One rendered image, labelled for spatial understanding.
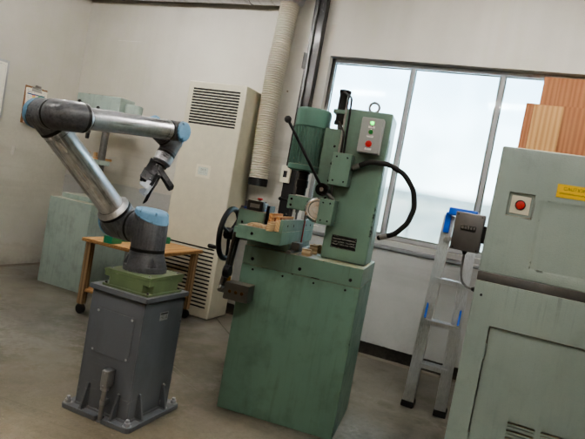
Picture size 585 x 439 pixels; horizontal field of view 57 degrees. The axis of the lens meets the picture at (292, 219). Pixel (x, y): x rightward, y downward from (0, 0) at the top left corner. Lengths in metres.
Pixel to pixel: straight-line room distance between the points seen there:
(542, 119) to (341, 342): 2.05
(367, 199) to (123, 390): 1.36
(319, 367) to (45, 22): 3.87
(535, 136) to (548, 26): 0.75
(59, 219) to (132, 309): 2.42
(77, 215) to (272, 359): 2.44
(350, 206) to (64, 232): 2.72
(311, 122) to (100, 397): 1.56
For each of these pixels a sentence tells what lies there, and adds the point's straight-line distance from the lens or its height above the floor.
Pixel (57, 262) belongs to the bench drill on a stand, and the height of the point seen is 0.19.
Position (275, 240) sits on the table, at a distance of 2.35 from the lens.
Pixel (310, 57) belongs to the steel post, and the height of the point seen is 2.11.
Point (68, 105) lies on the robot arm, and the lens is 2.16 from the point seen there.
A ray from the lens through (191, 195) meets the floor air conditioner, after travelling 4.24.
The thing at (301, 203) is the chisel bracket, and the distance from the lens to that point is 2.66.
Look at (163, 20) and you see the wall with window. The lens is 5.10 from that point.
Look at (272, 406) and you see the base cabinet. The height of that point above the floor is 0.08.
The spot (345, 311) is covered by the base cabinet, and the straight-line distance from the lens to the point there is 2.46.
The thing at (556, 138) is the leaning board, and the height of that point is 1.70.
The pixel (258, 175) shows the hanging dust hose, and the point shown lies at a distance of 4.09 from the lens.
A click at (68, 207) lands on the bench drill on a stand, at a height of 0.64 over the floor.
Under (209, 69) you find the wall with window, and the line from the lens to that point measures 4.70.
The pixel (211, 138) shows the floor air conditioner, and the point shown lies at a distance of 4.20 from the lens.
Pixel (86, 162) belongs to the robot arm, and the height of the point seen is 1.05.
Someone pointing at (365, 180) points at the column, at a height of 1.20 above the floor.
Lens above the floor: 1.09
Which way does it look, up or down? 3 degrees down
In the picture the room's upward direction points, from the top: 10 degrees clockwise
